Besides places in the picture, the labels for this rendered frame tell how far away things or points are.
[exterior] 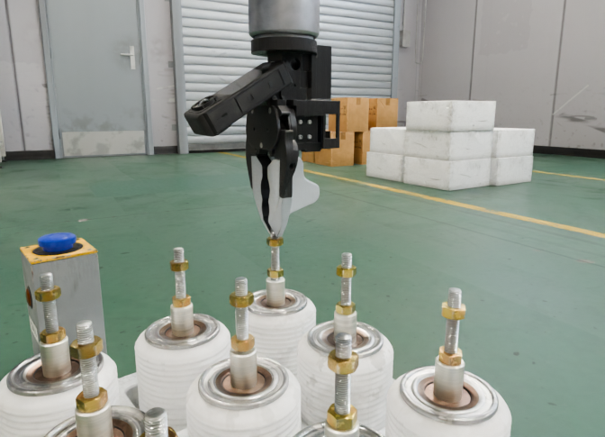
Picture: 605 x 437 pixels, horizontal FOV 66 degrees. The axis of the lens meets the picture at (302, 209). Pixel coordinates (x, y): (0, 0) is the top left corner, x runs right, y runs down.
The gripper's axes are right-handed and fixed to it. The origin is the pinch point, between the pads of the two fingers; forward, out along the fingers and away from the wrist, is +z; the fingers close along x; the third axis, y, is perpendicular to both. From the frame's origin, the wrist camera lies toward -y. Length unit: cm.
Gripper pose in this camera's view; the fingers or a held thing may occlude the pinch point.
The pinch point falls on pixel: (269, 224)
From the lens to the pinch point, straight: 53.0
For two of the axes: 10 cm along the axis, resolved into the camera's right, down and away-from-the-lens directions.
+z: 0.0, 9.8, 2.1
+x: -5.5, -1.7, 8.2
